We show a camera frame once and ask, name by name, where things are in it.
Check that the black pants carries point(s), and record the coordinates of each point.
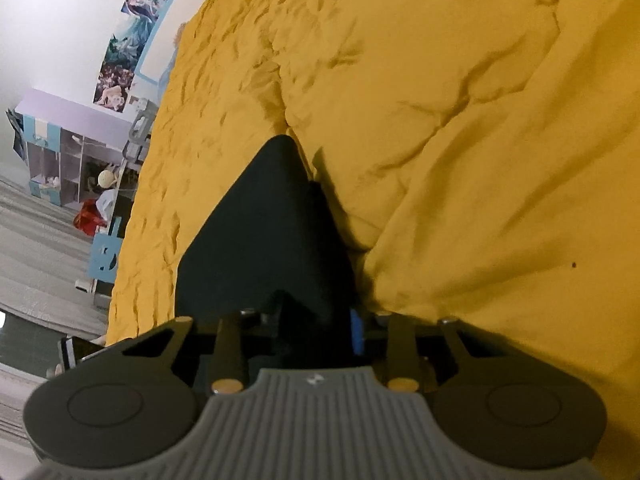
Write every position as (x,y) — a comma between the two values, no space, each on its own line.
(270,240)

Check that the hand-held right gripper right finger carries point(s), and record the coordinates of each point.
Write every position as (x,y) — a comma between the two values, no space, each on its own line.
(356,336)

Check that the blue bed frame panel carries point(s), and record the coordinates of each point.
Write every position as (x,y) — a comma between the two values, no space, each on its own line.
(105,255)

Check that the wall poster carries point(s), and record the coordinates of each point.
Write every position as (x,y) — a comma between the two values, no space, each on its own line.
(135,35)

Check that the red bag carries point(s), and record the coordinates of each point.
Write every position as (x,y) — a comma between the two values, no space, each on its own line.
(90,217)

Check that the white round toy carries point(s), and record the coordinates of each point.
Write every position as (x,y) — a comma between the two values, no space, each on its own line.
(106,178)

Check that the purple shelf unit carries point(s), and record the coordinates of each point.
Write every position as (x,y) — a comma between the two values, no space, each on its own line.
(65,155)

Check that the yellow blanket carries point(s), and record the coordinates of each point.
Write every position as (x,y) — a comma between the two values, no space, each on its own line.
(450,135)

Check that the smartphone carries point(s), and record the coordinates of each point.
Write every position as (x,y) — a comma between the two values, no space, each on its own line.
(75,352)

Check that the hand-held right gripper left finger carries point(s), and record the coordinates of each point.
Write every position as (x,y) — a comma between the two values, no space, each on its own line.
(229,350)

